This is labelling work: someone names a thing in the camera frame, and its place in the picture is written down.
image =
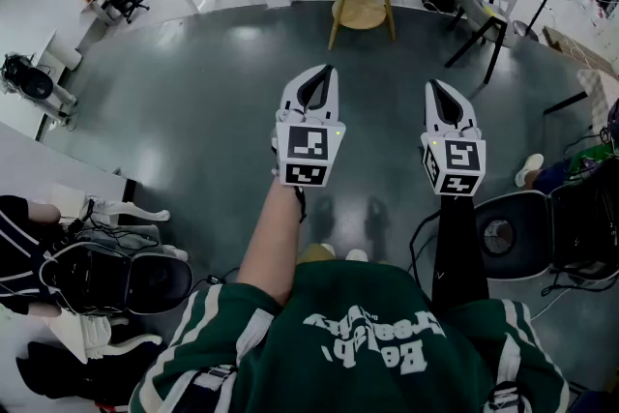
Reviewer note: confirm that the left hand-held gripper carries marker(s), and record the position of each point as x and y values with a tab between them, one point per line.
307	145

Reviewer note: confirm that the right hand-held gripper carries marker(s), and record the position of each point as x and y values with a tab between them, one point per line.
454	157

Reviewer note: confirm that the person's right forearm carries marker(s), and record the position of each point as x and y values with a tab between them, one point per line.
459	251

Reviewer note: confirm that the person's left forearm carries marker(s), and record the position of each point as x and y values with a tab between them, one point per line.
271	246

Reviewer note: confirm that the grey chair with black legs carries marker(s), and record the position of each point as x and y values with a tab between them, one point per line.
476	2

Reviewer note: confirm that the black white-rimmed swivel chair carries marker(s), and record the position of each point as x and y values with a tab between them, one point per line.
512	237
145	280

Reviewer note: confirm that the brown cardboard box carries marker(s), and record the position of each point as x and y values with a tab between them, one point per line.
575	48

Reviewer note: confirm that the white quilted foam pad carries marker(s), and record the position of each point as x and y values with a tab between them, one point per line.
597	92

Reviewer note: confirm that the person's white left shoe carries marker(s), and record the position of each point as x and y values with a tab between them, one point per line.
328	249

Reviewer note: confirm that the person's white shoe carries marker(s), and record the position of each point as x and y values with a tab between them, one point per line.
328	249
357	255

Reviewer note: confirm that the tan trousers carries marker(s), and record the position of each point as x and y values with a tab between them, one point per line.
312	252

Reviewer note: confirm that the person's white right shoe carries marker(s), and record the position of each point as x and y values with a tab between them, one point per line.
357	255

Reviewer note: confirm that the black power adapter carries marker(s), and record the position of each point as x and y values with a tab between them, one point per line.
213	279

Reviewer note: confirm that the white carved chair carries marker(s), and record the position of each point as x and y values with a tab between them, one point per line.
121	208

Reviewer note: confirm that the green striped jersey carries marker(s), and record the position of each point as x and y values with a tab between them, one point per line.
348	333

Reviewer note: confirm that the white cylindrical bin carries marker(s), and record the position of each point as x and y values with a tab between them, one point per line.
65	55

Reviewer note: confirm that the white desk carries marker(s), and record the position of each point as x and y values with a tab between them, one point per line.
48	159

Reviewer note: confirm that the black round floor device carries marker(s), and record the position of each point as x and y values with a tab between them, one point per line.
31	79

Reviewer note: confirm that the black bag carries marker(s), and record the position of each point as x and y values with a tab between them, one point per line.
72	377

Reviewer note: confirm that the black metal bar frame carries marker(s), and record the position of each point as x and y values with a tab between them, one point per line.
566	102

